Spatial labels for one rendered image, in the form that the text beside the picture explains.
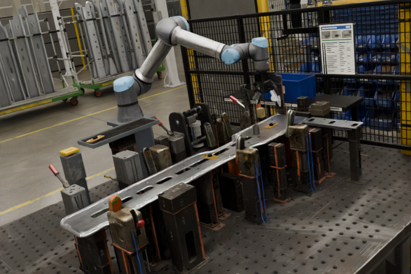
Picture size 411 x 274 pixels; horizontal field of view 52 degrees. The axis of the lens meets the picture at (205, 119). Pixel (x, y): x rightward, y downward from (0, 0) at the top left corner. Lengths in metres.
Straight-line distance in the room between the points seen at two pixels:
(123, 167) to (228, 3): 2.95
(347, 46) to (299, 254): 1.27
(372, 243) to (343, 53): 1.16
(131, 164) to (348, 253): 0.92
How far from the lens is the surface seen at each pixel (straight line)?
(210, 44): 2.07
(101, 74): 9.69
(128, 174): 1.81
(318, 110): 2.36
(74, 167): 1.88
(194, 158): 1.95
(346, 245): 1.80
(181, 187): 1.61
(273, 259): 1.74
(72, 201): 1.71
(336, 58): 2.59
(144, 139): 2.40
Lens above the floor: 1.69
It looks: 16 degrees down
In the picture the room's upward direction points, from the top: 9 degrees counter-clockwise
